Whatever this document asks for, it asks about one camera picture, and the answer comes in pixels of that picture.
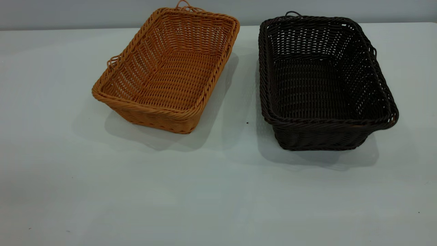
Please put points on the light brown wicker basket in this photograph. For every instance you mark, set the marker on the light brown wicker basket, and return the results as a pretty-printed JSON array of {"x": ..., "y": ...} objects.
[{"x": 170, "y": 78}]

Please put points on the dark brown wicker basket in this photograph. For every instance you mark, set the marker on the dark brown wicker basket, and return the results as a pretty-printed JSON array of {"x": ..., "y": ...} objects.
[{"x": 314, "y": 89}]

